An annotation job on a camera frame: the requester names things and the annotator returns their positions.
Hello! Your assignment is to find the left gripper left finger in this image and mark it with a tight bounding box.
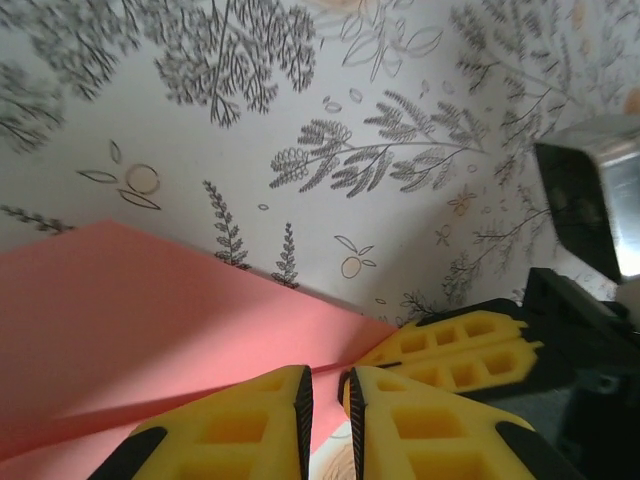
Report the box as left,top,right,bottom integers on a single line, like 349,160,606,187
87,364,314,480

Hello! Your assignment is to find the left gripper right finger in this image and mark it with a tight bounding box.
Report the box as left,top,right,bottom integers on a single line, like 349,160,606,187
339,367,586,480

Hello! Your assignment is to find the pink square paper sheet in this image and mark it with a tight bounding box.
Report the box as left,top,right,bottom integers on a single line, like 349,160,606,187
0,218,401,464

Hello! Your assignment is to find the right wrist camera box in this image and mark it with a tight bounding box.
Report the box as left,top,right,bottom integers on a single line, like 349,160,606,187
532,115,640,285

